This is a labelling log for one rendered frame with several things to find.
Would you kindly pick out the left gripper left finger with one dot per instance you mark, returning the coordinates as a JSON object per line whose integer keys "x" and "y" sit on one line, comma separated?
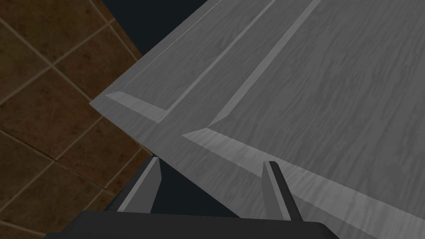
{"x": 146, "y": 189}

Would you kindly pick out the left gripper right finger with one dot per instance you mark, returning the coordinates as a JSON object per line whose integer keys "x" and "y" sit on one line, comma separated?
{"x": 276, "y": 196}

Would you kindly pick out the grey wooden cupboard door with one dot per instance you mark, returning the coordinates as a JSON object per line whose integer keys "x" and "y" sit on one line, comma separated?
{"x": 298, "y": 93}

